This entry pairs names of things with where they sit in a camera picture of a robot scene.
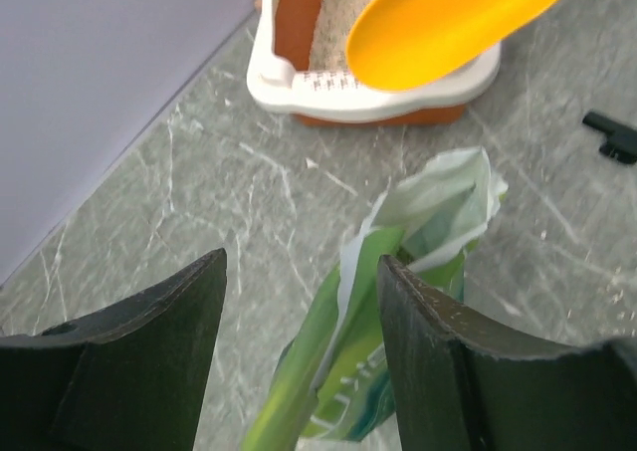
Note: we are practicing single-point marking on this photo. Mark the yellow plastic scoop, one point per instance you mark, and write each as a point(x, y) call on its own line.
point(398, 45)

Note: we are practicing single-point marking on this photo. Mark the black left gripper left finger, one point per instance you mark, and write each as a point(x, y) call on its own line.
point(131, 376)

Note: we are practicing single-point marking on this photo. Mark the white orange litter box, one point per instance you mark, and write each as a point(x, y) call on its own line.
point(280, 80)

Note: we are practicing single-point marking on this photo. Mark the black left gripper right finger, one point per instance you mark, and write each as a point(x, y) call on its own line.
point(462, 381)

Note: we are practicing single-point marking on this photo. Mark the green litter bag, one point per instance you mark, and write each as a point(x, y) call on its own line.
point(332, 380)

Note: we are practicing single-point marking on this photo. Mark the black bag clip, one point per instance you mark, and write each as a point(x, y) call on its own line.
point(620, 138)

